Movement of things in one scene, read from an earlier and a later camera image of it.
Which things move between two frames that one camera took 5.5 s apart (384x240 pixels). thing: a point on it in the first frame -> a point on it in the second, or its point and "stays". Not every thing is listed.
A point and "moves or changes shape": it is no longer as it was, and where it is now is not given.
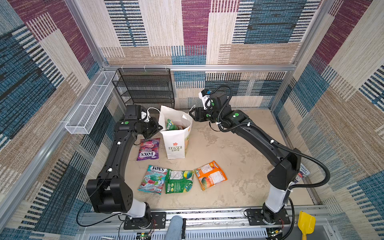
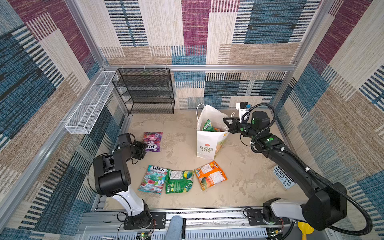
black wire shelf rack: x=148 y=86 stays
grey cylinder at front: x=174 y=228 stays
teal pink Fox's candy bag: x=154 y=180 stays
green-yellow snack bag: x=170 y=126 -> x=208 y=127
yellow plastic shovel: x=306 y=224 stays
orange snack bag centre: x=209 y=175 stays
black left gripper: x=156 y=127 -> x=142 y=147
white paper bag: x=176 y=141 -> x=211 y=134
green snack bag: x=178 y=181 stays
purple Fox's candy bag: x=148 y=149 moves or changes shape
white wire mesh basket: x=91 y=103 stays
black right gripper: x=198 y=114 -> x=234 y=124
